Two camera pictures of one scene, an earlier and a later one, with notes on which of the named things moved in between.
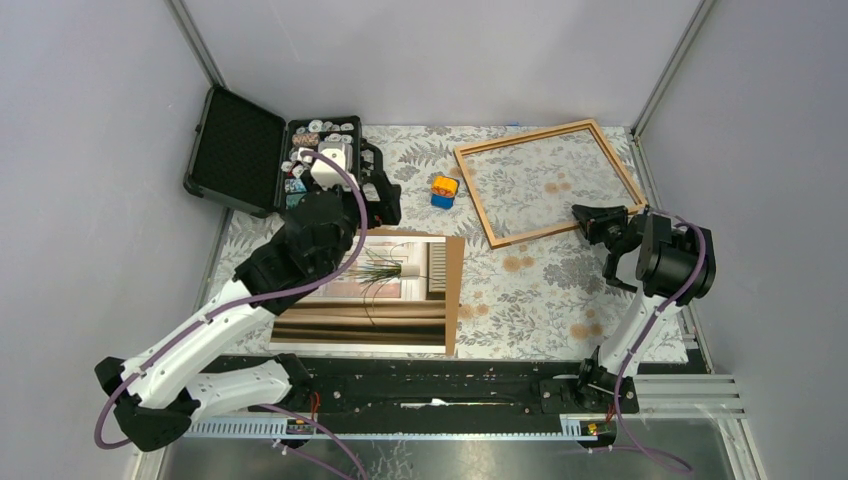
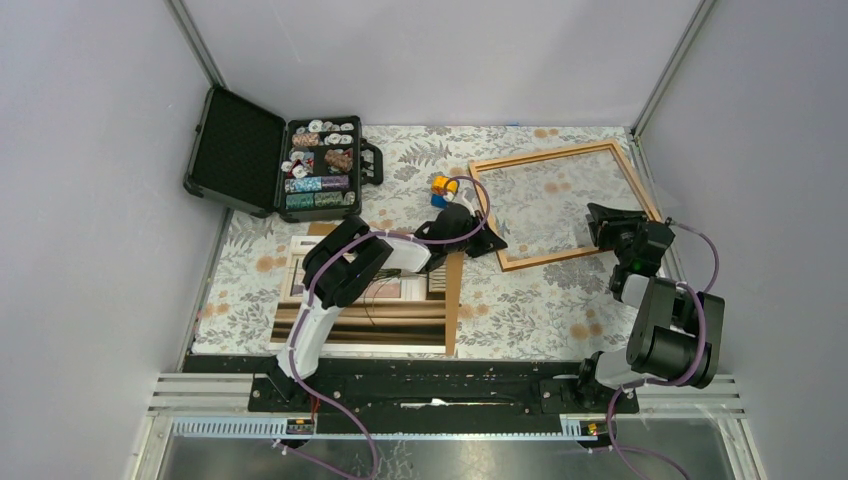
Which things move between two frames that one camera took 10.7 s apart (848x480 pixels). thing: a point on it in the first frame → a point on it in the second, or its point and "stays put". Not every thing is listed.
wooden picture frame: (482, 215) → (540, 260)
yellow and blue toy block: (443, 191) stays put
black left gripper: (387, 210) → (486, 241)
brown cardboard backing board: (453, 280) stays put
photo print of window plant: (392, 300) stays put
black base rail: (448, 387) stays put
